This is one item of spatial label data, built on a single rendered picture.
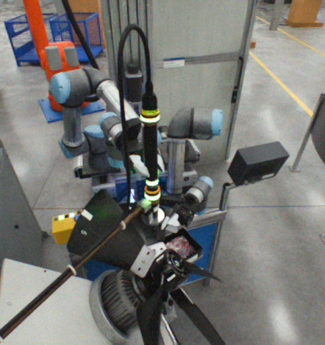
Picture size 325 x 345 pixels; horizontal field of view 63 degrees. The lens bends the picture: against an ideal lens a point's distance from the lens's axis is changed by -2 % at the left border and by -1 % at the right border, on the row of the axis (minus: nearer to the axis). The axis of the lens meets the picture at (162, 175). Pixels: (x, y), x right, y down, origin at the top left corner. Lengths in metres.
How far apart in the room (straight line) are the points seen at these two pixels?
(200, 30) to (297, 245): 2.11
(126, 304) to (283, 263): 1.86
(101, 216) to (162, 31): 1.95
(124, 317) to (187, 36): 2.25
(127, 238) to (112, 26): 1.07
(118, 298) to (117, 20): 1.25
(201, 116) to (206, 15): 1.60
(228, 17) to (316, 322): 2.54
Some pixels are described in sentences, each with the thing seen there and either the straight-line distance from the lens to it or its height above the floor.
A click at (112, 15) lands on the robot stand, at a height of 1.80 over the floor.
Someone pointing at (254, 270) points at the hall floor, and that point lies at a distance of 2.46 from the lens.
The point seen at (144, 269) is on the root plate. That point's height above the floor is 1.23.
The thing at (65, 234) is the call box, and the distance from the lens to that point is 1.30.
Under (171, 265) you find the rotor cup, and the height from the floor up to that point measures 1.26.
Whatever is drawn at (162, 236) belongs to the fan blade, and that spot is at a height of 1.18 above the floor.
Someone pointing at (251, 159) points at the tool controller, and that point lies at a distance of 1.39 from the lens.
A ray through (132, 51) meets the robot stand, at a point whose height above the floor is 1.63.
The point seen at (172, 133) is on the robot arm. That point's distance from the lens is 1.18.
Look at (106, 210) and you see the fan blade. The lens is 0.83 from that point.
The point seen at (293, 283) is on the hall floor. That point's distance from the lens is 2.51.
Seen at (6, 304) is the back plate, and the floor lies 1.35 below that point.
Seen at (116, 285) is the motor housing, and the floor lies 1.18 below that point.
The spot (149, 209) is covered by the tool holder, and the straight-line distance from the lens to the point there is 0.77.
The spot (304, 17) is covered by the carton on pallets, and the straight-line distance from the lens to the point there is 13.16.
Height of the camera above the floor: 2.00
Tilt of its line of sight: 39 degrees down
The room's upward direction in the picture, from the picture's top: straight up
